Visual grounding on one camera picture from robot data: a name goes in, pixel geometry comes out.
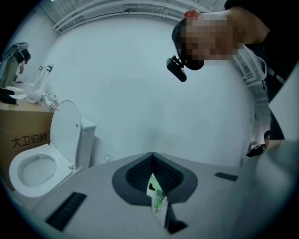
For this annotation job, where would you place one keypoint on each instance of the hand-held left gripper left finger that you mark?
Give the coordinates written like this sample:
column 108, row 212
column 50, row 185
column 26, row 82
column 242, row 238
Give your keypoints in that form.
column 98, row 200

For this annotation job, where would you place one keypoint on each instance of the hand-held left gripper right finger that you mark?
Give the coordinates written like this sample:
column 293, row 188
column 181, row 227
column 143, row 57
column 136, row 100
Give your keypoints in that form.
column 210, row 198

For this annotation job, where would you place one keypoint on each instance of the green cloth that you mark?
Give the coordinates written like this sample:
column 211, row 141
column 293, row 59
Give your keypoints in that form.
column 157, row 203

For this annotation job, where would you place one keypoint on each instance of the white open toilet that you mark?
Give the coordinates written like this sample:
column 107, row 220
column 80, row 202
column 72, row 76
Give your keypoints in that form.
column 65, row 130

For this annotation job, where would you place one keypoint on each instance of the large printed cardboard box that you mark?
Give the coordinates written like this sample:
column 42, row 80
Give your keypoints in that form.
column 23, row 123

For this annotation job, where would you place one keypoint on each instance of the clear plastic bottle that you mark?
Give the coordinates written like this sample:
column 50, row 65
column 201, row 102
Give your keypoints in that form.
column 50, row 101

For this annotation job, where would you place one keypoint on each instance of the black cloth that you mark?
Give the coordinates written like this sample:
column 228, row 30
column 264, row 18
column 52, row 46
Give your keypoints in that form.
column 8, row 98

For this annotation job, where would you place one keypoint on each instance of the person's black clothing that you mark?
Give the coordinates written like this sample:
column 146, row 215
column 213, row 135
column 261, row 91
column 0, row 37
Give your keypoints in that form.
column 280, row 58

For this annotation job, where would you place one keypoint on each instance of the person's head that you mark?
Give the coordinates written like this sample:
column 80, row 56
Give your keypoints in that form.
column 222, row 37

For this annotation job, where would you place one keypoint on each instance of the white wall outlet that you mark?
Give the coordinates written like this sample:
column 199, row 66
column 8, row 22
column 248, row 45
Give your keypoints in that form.
column 108, row 157

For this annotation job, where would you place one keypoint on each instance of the black head-mounted camera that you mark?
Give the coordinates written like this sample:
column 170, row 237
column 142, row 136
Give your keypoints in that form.
column 177, row 70

